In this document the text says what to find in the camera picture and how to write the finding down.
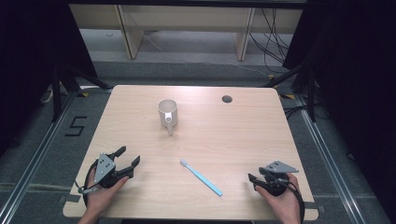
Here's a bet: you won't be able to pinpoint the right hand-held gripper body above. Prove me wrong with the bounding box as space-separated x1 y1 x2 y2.
260 160 300 197

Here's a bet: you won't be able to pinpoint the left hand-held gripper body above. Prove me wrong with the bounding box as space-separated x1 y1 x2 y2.
92 152 130 189

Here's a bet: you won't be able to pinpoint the light blue toothbrush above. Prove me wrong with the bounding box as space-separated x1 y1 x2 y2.
179 159 224 198

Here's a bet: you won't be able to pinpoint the white cup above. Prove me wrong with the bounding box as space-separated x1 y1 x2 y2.
157 98 179 137

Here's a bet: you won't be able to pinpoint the person's right hand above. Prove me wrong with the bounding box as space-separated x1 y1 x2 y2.
254 172 302 224

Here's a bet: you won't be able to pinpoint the person's left hand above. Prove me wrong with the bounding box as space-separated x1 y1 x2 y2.
84 169 130 217

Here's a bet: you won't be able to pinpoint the black metal stand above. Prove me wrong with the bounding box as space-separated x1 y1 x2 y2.
50 63 113 123
262 63 318 123

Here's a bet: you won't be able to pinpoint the beige wooden desk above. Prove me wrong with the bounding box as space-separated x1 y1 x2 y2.
68 3 304 63

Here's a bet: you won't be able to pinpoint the black curtain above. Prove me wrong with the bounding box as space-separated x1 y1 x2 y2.
0 0 98 157
281 0 396 217

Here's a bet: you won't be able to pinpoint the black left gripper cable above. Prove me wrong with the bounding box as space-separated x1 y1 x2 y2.
81 160 101 208

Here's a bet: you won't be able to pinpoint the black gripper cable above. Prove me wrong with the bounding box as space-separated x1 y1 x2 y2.
279 176 306 224
81 160 101 208

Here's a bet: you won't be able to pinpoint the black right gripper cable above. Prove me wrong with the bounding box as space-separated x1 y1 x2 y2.
279 176 306 224

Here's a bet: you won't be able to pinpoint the aluminium floor rail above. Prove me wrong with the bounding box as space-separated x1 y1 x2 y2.
0 90 78 224
293 94 367 224

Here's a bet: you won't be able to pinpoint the black floor cables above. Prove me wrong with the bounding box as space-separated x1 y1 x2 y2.
283 105 331 121

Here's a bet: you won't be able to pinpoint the white coiled cable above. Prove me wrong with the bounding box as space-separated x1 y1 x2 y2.
39 87 56 105

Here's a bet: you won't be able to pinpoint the bundle of black cables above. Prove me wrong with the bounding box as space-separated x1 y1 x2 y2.
248 7 290 75

